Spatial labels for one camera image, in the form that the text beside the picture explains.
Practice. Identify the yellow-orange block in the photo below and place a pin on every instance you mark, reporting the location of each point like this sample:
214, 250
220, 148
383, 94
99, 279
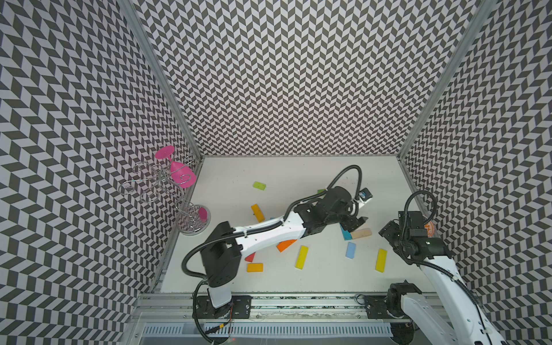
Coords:
258, 213
255, 268

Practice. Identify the tan wooden block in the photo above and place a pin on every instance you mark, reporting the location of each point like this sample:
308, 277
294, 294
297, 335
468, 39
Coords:
361, 233

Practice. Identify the teal block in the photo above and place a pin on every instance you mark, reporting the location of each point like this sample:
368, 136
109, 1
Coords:
346, 235

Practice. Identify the red block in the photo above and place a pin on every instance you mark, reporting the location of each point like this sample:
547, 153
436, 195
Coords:
250, 258

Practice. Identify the yellow-orange block bottom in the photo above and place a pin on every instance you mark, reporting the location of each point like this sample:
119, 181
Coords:
255, 268

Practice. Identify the orange patterned cup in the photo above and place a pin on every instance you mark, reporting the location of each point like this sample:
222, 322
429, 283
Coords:
430, 229

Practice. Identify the orange block middle left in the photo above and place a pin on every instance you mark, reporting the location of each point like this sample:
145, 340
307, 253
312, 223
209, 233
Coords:
282, 246

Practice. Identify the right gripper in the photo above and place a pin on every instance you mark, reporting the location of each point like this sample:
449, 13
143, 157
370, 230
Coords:
388, 231

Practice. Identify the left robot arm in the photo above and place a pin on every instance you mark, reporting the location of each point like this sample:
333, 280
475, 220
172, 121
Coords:
216, 261

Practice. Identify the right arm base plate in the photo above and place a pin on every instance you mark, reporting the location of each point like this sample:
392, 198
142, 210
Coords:
381, 307

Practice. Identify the pale blue block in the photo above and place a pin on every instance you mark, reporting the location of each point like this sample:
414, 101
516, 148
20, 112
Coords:
351, 250

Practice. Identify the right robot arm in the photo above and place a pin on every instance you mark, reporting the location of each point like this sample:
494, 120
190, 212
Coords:
466, 323

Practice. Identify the wire glass rack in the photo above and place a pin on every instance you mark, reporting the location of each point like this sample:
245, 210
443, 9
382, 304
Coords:
151, 185

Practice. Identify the lime green block far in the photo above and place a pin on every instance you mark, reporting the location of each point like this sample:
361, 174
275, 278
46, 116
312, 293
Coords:
260, 186

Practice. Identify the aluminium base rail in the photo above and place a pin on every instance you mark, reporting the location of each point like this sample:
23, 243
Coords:
286, 307

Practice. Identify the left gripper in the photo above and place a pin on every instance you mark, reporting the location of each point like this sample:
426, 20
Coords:
353, 222

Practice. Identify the yellow-orange block upper left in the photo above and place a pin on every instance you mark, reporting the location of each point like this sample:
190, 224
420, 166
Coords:
258, 213

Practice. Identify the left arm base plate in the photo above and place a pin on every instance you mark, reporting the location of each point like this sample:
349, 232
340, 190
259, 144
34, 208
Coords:
238, 308

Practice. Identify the yellow block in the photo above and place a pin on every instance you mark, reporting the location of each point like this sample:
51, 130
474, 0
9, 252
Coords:
381, 261
301, 258

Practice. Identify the pink plastic wine glass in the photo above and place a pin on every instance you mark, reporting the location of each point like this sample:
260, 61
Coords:
180, 174

